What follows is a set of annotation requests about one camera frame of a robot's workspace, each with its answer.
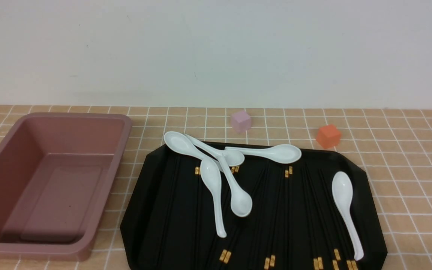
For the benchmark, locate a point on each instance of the pink cube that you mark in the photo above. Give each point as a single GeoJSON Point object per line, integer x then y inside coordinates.
{"type": "Point", "coordinates": [240, 121]}

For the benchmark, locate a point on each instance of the white ceramic spoon centre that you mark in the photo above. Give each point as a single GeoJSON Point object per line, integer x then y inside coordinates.
{"type": "Point", "coordinates": [240, 202]}

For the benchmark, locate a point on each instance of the orange cube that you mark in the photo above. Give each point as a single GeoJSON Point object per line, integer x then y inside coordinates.
{"type": "Point", "coordinates": [328, 136]}

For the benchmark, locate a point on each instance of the white ceramic spoon right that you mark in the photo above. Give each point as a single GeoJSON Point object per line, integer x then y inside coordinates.
{"type": "Point", "coordinates": [342, 191]}

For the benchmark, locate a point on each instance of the white ceramic spoon top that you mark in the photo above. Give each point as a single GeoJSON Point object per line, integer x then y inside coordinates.
{"type": "Point", "coordinates": [282, 154]}

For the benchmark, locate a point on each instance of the black serving tray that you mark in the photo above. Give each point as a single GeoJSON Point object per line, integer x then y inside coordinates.
{"type": "Point", "coordinates": [158, 225]}

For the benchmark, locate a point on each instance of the white ceramic spoon long handle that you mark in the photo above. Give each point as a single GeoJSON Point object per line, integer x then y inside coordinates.
{"type": "Point", "coordinates": [211, 177]}

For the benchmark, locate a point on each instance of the white ceramic spoon far left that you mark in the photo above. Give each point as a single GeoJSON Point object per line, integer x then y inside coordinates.
{"type": "Point", "coordinates": [187, 145]}

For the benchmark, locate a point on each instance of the pink plastic bin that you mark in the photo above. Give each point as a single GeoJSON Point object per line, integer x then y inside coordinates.
{"type": "Point", "coordinates": [56, 173]}

